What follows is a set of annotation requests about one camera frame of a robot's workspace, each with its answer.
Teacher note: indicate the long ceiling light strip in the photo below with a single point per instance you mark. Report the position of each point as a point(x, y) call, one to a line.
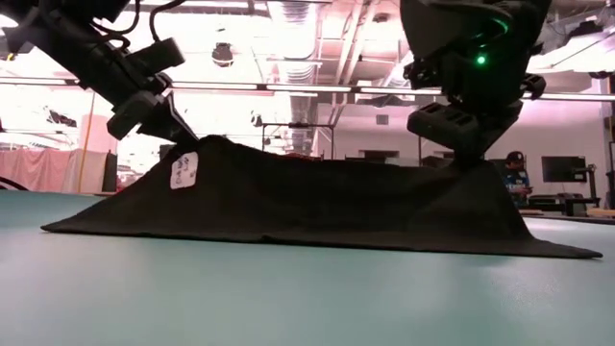
point(307, 88)

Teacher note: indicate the pink curtain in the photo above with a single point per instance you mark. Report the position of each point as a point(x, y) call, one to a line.
point(38, 170)

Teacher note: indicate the dark wall screen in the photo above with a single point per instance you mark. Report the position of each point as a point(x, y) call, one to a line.
point(563, 169)

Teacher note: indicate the black cloth napkin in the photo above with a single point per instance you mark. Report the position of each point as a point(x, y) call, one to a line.
point(312, 202)

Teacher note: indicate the silver ribbed air duct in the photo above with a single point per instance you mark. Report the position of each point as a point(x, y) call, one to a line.
point(295, 43)

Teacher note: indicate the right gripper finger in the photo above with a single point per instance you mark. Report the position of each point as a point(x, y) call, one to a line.
point(468, 158)

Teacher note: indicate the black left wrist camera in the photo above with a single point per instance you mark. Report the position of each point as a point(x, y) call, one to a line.
point(156, 54)

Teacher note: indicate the green table mat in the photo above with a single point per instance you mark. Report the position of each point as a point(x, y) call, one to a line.
point(307, 298)

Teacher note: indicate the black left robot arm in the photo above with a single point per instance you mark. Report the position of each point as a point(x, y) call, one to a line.
point(62, 43)

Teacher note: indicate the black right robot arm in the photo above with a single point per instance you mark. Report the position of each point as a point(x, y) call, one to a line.
point(456, 24)

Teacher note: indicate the black metal stand frame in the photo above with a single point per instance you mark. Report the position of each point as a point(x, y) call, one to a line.
point(298, 125)

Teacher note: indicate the black ceiling dome camera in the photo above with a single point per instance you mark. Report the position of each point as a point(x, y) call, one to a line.
point(222, 54)

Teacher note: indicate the person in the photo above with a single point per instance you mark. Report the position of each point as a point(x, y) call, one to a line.
point(518, 185)

